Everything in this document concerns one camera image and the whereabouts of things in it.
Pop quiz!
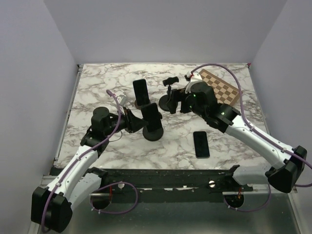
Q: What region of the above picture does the aluminium frame rail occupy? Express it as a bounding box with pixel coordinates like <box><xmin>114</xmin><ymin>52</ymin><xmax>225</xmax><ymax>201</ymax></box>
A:
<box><xmin>27</xmin><ymin>175</ymin><xmax>57</xmax><ymax>234</ymax></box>

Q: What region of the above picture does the blue phone on wooden stand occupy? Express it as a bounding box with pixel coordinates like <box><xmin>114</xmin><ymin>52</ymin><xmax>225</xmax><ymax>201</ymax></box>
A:
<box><xmin>133</xmin><ymin>79</ymin><xmax>150</xmax><ymax>106</ymax></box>

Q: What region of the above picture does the wooden chessboard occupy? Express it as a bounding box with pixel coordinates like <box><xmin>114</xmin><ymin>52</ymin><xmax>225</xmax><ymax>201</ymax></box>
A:
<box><xmin>199</xmin><ymin>69</ymin><xmax>240</xmax><ymax>106</ymax></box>

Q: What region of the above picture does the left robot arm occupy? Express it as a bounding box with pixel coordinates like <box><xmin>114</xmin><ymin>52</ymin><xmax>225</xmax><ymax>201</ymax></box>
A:
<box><xmin>31</xmin><ymin>107</ymin><xmax>148</xmax><ymax>233</ymax></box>

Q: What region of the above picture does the black front mounting rail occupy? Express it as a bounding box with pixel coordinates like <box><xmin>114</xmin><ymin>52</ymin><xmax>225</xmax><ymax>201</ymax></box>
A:
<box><xmin>100</xmin><ymin>169</ymin><xmax>253</xmax><ymax>203</ymax></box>

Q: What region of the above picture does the black phone stand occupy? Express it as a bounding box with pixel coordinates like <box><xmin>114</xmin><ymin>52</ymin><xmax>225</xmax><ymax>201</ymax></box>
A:
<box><xmin>142</xmin><ymin>113</ymin><xmax>164</xmax><ymax>141</ymax></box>
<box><xmin>158</xmin><ymin>77</ymin><xmax>179</xmax><ymax>112</ymax></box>

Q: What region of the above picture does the black phone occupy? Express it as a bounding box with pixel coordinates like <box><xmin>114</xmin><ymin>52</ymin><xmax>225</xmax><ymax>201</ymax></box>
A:
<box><xmin>193</xmin><ymin>131</ymin><xmax>210</xmax><ymax>158</ymax></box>
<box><xmin>141</xmin><ymin>103</ymin><xmax>162</xmax><ymax>132</ymax></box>

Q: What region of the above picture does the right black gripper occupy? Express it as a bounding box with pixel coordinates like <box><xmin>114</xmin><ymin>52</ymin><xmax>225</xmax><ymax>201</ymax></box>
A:
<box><xmin>166</xmin><ymin>88</ymin><xmax>207</xmax><ymax>119</ymax></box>

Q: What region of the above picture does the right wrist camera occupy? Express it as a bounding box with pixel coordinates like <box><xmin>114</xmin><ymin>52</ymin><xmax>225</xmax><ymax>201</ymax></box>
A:
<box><xmin>184</xmin><ymin>72</ymin><xmax>202</xmax><ymax>94</ymax></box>

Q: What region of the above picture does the round wooden phone stand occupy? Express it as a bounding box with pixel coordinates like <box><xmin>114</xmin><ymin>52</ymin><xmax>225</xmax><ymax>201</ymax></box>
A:
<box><xmin>134</xmin><ymin>99</ymin><xmax>151</xmax><ymax>110</ymax></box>

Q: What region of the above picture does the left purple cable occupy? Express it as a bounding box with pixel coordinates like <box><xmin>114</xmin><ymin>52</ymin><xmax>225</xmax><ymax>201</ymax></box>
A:
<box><xmin>40</xmin><ymin>89</ymin><xmax>138</xmax><ymax>233</ymax></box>

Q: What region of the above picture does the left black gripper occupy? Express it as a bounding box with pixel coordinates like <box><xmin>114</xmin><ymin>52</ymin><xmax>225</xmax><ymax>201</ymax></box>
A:
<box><xmin>104</xmin><ymin>107</ymin><xmax>149</xmax><ymax>137</ymax></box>

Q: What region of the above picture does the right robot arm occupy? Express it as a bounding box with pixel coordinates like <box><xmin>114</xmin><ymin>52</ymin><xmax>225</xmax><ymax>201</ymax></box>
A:
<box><xmin>167</xmin><ymin>81</ymin><xmax>307</xmax><ymax>193</ymax></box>

